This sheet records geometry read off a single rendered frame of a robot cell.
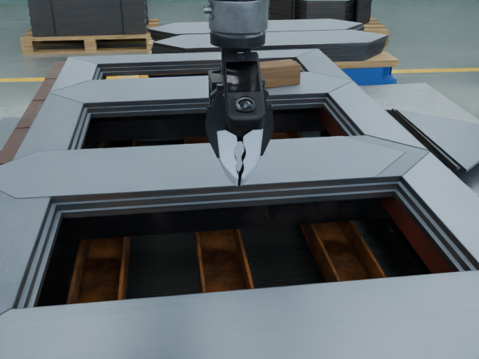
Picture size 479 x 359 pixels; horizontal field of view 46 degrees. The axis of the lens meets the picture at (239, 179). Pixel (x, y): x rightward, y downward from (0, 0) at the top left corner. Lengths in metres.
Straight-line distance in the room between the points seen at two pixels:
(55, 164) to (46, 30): 4.48
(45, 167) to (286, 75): 0.64
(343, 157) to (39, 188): 0.51
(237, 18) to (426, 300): 0.40
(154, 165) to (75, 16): 4.47
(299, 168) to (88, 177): 0.35
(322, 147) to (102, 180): 0.40
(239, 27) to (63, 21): 4.75
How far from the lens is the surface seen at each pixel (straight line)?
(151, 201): 0.89
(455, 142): 1.28
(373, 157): 1.02
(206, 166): 0.96
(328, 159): 1.00
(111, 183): 0.92
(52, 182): 0.95
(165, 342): 0.61
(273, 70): 1.37
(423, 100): 1.67
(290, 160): 0.99
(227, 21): 0.70
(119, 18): 5.35
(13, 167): 1.03
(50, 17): 5.44
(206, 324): 0.62
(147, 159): 1.00
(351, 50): 1.85
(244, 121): 0.66
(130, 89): 1.39
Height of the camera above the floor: 1.26
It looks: 27 degrees down
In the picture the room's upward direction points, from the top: straight up
